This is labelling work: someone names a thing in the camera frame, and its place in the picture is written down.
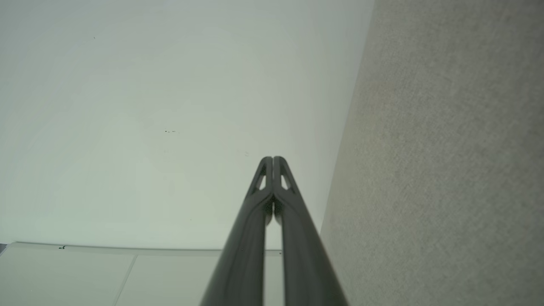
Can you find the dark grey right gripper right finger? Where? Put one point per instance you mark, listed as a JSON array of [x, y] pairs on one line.
[[304, 255]]

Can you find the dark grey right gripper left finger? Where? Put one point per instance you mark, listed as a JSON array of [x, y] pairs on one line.
[[244, 255]]

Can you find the grey fabric sofa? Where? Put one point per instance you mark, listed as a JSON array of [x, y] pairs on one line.
[[446, 148]]

